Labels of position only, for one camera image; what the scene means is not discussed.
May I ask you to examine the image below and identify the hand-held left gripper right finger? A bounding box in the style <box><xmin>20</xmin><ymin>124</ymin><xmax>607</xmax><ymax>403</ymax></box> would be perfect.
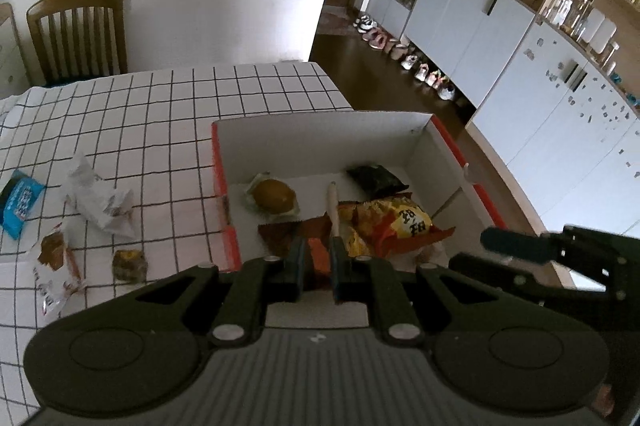
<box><xmin>330</xmin><ymin>236</ymin><xmax>556</xmax><ymax>348</ymax></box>

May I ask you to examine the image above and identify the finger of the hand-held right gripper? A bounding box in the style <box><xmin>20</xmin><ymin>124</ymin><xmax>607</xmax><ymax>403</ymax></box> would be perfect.
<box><xmin>448</xmin><ymin>252</ymin><xmax>608</xmax><ymax>309</ymax></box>
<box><xmin>480</xmin><ymin>223</ymin><xmax>640</xmax><ymax>291</ymax></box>

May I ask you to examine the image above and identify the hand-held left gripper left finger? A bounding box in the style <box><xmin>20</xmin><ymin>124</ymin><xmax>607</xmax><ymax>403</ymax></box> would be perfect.
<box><xmin>80</xmin><ymin>236</ymin><xmax>307</xmax><ymax>348</ymax></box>

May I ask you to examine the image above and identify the red-orange snack packet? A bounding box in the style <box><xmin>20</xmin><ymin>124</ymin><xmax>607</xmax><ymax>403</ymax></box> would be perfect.
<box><xmin>257</xmin><ymin>216</ymin><xmax>333</xmax><ymax>279</ymax></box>

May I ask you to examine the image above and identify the clear bread bun packet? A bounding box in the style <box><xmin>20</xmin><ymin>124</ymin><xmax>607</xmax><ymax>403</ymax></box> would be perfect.
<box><xmin>244</xmin><ymin>172</ymin><xmax>301</xmax><ymax>221</ymax></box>

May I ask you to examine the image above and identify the large yellow-orange snack packet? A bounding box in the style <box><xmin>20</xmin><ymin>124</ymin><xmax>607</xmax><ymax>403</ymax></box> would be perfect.
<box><xmin>337</xmin><ymin>193</ymin><xmax>457</xmax><ymax>259</ymax></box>

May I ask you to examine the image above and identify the dark green snack packet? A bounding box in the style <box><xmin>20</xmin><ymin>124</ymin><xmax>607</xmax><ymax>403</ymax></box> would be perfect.
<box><xmin>346</xmin><ymin>163</ymin><xmax>410</xmax><ymax>197</ymax></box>

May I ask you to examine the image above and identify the red and white cardboard box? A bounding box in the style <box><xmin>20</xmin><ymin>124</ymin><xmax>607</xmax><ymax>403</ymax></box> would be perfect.
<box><xmin>211</xmin><ymin>111</ymin><xmax>508</xmax><ymax>328</ymax></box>

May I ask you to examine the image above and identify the white sticker-dotted cabinet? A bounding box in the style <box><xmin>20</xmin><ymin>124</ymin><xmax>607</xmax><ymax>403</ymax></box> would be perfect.
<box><xmin>465</xmin><ymin>20</ymin><xmax>640</xmax><ymax>251</ymax></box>

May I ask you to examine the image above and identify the small brown snack packet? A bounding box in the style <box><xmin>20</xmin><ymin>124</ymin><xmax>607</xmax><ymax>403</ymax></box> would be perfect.
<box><xmin>111</xmin><ymin>248</ymin><xmax>149</xmax><ymax>283</ymax></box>

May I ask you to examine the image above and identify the white checked tablecloth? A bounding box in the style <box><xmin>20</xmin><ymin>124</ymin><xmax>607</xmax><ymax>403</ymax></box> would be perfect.
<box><xmin>0</xmin><ymin>60</ymin><xmax>355</xmax><ymax>426</ymax></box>

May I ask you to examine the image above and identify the row of shoes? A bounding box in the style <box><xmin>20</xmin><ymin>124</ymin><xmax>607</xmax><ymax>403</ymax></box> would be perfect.
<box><xmin>354</xmin><ymin>16</ymin><xmax>458</xmax><ymax>100</ymax></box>

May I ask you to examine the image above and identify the crumpled white snack packet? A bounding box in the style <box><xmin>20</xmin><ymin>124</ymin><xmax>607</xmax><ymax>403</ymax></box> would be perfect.
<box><xmin>62</xmin><ymin>152</ymin><xmax>138</xmax><ymax>239</ymax></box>

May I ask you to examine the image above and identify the white double-door cabinet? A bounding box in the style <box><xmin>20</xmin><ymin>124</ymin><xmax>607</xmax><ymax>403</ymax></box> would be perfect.
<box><xmin>402</xmin><ymin>0</ymin><xmax>537</xmax><ymax>109</ymax></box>

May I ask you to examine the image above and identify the row of glass jars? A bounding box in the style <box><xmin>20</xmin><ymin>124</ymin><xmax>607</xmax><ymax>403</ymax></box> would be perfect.
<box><xmin>542</xmin><ymin>0</ymin><xmax>621</xmax><ymax>71</ymax></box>

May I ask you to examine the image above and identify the patterned entry rug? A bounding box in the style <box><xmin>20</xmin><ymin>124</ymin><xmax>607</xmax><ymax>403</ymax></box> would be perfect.
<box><xmin>320</xmin><ymin>6</ymin><xmax>358</xmax><ymax>34</ymax></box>

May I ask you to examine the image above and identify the brown and white snack packet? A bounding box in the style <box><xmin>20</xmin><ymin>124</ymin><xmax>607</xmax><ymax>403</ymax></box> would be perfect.
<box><xmin>31</xmin><ymin>221</ymin><xmax>88</xmax><ymax>324</ymax></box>

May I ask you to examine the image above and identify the low white bench cabinet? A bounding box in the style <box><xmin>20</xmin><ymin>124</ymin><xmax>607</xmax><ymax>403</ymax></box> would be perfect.
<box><xmin>370</xmin><ymin>0</ymin><xmax>416</xmax><ymax>39</ymax></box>

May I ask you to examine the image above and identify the blue snack packet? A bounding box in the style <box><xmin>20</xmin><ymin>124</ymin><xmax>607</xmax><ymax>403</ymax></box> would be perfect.
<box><xmin>0</xmin><ymin>169</ymin><xmax>47</xmax><ymax>241</ymax></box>

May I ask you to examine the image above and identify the white dresser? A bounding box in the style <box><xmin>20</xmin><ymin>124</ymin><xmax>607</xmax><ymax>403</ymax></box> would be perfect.
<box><xmin>0</xmin><ymin>3</ymin><xmax>32</xmax><ymax>99</ymax></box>

